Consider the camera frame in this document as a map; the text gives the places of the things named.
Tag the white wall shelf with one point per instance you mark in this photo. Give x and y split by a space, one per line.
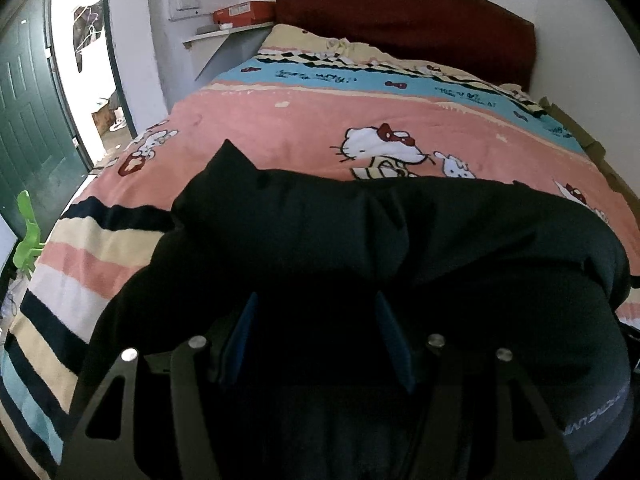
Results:
225 55

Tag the white wall switch plate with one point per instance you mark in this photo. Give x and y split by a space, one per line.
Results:
184 4

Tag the dark red headboard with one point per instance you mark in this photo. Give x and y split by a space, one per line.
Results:
400 15

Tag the red box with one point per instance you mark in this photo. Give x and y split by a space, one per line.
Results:
245 11

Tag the dark navy garment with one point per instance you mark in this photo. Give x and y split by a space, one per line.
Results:
325 225

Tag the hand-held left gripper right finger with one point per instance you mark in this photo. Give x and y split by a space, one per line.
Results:
395 345

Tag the hallway clutter pile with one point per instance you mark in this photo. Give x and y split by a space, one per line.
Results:
107 115

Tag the striped cartoon cat blanket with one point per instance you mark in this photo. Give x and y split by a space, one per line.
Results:
280 125

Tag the green plastic chair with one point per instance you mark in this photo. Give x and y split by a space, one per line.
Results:
27 247

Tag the dark green door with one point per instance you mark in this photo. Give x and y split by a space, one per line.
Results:
30 125

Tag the dark hanging item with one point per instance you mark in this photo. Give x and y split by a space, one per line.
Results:
86 32

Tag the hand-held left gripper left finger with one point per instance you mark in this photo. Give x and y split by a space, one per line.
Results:
240 345

